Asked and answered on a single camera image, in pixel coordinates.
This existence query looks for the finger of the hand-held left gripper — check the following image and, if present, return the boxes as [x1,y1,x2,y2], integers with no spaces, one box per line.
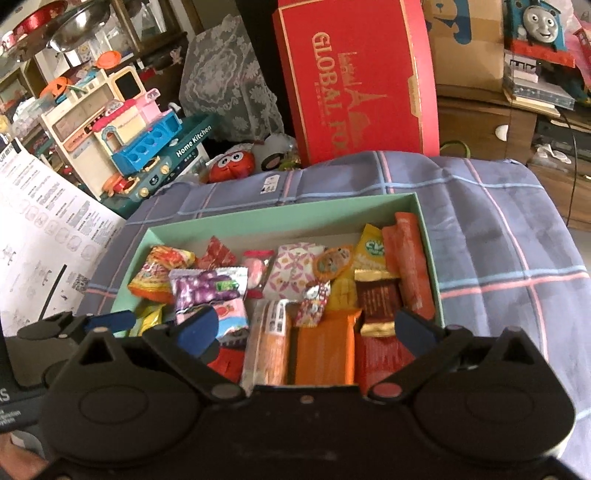
[17,309,138,343]

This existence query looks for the stack of books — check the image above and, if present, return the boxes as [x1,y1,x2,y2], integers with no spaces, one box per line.
[503,51,576,116]

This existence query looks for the wooden cabinet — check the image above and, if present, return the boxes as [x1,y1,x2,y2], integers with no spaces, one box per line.
[436,85,591,232]

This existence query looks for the red foil snack packet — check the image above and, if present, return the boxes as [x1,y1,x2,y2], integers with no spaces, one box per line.
[355,335,414,393]

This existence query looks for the brown chocolate packet gold ends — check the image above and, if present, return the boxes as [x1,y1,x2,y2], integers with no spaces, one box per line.
[355,268,403,338]

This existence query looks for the pink patterned snack packet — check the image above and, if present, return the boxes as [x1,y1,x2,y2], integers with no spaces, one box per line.
[267,242,324,301]

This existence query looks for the red plush toy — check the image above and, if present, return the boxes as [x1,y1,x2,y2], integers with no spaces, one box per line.
[208,143,256,184]

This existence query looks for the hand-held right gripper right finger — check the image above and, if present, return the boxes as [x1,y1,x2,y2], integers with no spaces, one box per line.
[368,308,542,402]

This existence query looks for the small colourful candy wrapper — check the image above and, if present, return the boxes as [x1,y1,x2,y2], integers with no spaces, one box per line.
[295,281,331,326]

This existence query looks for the orange noodle snack packet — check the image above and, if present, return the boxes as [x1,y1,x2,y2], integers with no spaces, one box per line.
[128,246,195,304]

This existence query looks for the plaid blanket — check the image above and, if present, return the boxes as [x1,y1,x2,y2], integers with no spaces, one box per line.
[81,150,591,480]

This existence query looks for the small yellow-green candy packet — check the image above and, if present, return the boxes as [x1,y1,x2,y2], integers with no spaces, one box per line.
[134,305,165,336]

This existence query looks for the pink candy packet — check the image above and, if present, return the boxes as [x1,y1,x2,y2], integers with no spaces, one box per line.
[242,250,276,301]

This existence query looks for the pink and blue snack packet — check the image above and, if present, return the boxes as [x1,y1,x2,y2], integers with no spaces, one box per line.
[175,299,250,345]

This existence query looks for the black electronic device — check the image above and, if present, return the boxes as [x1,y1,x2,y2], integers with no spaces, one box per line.
[536,124,591,154]

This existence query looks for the grey lace cloth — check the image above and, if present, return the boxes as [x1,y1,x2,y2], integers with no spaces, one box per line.
[178,14,285,141]

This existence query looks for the round orange jelly cup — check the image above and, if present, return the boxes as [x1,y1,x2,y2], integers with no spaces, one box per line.
[313,246,354,282]

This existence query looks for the small red snack packet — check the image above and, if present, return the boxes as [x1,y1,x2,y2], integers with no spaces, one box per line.
[208,342,245,385]

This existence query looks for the steel bowl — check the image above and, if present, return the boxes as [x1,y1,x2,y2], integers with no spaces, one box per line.
[46,0,112,54]

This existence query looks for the purple grape candy packet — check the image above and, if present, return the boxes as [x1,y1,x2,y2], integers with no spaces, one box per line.
[168,268,248,320]

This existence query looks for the white and black plush toy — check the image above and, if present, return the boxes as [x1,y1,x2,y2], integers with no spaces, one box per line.
[256,136,301,172]

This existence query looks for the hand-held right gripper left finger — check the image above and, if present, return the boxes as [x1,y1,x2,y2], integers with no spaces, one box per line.
[69,306,246,403]

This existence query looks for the red patterned candy packet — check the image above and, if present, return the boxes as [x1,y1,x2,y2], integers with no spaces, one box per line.
[198,236,234,271]

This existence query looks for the blue toy train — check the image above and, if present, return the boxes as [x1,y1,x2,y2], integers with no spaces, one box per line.
[503,0,578,68]

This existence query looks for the long orange snack packet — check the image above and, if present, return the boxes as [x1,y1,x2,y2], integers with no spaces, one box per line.
[382,212,437,322]

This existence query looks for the red gift box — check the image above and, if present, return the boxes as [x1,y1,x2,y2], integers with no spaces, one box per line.
[271,0,440,167]

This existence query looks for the black cable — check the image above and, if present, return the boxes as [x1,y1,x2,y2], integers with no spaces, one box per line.
[560,108,583,223]

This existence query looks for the yellow mango bar packet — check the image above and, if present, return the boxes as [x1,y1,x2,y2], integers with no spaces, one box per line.
[332,224,387,313]

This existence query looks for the white instruction sheet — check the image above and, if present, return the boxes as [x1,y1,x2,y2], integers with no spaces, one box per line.
[0,138,125,337]

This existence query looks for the toy kitchen set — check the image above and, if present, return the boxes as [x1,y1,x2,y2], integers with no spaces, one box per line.
[39,51,218,220]

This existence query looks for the clear orange stick packet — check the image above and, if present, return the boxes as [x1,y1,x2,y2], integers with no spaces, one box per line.
[242,299,292,387]

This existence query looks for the cardboard box with bear print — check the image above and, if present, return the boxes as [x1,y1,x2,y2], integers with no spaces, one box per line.
[422,0,506,93]

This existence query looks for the green cardboard box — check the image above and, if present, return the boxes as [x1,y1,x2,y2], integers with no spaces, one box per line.
[107,191,446,389]

